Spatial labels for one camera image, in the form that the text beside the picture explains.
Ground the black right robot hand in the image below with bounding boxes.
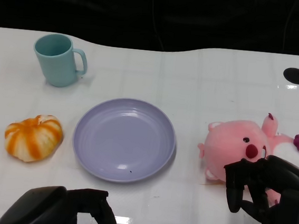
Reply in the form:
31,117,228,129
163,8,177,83
219,150,299,224

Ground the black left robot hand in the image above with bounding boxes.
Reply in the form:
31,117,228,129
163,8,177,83
0,180,121,224

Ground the pink plush beaver doll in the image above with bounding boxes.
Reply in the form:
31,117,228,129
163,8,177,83
193,106,299,206

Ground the lavender plastic plate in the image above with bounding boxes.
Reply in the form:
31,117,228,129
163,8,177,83
69,92,180,188

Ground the orange white striped pumpkin toy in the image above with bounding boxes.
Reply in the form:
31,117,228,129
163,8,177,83
2,111,66,167

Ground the black table grommet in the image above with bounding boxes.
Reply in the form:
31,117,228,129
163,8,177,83
282,67,299,84

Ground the teal plastic mug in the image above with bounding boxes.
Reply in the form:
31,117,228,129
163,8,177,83
30,31,91,91

